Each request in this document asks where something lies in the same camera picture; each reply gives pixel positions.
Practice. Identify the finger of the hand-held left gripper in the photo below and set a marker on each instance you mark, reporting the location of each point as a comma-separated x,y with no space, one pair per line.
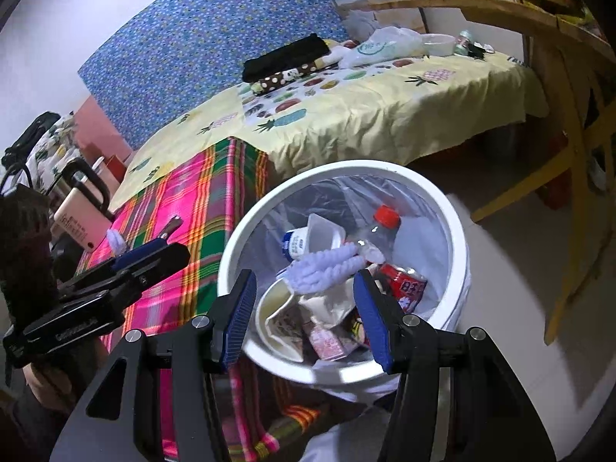
149,272
139,252

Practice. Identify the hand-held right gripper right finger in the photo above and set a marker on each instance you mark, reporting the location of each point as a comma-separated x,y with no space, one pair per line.
373,320

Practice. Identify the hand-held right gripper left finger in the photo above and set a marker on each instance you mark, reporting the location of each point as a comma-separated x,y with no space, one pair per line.
238,317

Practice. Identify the red drink can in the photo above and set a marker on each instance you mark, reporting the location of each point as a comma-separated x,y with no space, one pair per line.
404,289

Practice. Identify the white paper bag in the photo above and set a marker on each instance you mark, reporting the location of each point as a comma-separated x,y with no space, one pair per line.
328,305

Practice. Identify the printed snack wrapper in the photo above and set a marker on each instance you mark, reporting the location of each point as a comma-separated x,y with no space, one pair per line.
286,328

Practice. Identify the pink drink carton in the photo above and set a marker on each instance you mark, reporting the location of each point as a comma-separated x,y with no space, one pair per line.
329,345

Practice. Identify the blue white cup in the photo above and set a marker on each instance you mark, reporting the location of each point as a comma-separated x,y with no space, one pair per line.
320,236

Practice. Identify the white trash bin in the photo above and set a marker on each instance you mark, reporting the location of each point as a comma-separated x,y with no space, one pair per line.
457,260

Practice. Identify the person's left hand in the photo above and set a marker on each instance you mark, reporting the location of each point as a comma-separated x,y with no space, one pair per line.
55,380

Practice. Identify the pink steel electric kettle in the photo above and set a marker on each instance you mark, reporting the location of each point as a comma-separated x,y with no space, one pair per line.
77,221

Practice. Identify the pink green plaid cloth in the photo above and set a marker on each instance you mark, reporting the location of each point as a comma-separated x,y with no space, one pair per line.
192,192

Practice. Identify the clear plastic bin liner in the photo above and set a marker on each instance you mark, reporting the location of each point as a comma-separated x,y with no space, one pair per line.
423,250

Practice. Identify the clear bottle red cap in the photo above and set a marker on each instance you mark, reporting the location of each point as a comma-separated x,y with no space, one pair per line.
387,217

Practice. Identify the pineapple print bedding pile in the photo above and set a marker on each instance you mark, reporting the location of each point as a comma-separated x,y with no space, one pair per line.
57,140

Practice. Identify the yellow pineapple bed sheet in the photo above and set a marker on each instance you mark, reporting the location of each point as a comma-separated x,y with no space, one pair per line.
361,115

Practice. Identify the blue floral mattress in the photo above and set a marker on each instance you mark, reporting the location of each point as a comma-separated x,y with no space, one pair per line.
192,48

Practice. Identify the brown polka dot cloth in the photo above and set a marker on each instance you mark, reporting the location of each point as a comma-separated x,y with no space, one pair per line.
276,83

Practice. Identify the white fruit print cloth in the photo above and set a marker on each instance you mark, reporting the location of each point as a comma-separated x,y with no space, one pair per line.
298,102

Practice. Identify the black folded cloth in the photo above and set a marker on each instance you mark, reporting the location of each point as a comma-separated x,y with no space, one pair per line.
284,57

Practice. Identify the white plastic bag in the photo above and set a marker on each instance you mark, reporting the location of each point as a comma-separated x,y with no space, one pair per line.
385,45

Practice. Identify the white bowl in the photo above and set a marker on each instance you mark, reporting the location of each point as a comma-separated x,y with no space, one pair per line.
440,45

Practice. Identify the small black object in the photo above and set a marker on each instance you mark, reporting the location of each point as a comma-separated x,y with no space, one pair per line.
481,51

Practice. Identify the small green bottle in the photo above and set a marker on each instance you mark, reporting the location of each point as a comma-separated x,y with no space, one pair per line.
464,42

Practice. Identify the wooden chair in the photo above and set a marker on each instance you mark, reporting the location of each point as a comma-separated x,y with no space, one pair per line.
568,82

